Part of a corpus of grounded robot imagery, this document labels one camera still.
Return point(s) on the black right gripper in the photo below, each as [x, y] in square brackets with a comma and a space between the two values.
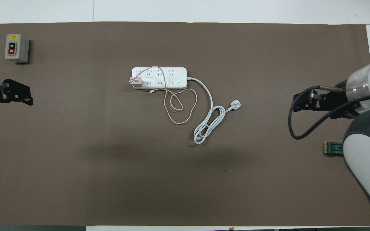
[339, 101]

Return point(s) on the pink charger adapter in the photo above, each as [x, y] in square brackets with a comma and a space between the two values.
[136, 81]

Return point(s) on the white power strip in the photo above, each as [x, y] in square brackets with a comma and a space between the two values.
[175, 72]

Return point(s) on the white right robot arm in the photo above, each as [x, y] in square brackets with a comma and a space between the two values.
[368, 160]

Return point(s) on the brown table mat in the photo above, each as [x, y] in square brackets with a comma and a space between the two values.
[108, 166]

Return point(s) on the grey on-off switch box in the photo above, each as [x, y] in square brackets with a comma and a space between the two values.
[15, 48]

